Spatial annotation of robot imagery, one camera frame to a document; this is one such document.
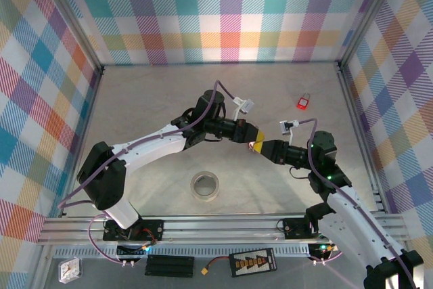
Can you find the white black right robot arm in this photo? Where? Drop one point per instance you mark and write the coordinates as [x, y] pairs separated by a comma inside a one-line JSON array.
[[358, 221]]

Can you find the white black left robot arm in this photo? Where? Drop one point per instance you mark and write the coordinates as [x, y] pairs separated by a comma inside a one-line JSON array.
[[149, 147]]

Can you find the clear tape roll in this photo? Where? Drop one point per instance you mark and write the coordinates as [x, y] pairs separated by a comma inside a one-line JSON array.
[[204, 198]]

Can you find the black charger board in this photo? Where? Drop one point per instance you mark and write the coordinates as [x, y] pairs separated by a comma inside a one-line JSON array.
[[252, 262]]

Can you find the grey slotted strip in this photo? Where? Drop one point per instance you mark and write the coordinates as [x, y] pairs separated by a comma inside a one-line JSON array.
[[209, 251]]

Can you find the black ribbed box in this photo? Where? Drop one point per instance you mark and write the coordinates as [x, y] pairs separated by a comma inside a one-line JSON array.
[[169, 266]]

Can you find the small clear case clock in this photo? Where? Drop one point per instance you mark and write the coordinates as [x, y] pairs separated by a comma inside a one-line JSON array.
[[70, 270]]

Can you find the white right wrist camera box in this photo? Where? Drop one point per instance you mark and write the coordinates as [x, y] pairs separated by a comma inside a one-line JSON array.
[[287, 127]]

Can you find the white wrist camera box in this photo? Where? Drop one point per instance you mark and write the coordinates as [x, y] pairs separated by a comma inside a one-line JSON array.
[[287, 127], [246, 104]]

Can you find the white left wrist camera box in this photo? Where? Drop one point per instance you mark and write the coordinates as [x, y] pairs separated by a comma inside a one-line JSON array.
[[246, 104]]

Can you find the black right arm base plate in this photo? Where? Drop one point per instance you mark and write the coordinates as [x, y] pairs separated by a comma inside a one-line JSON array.
[[291, 229]]

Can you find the aluminium side rail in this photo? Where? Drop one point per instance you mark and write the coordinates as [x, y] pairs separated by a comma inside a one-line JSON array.
[[354, 109], [87, 109]]

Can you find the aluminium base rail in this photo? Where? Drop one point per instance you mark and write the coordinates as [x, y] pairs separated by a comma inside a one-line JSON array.
[[220, 231]]

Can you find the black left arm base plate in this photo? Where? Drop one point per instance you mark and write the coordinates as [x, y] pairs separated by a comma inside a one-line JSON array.
[[154, 226]]

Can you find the aluminium frame post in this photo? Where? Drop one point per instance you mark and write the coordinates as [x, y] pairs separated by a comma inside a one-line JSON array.
[[368, 15], [69, 15]]

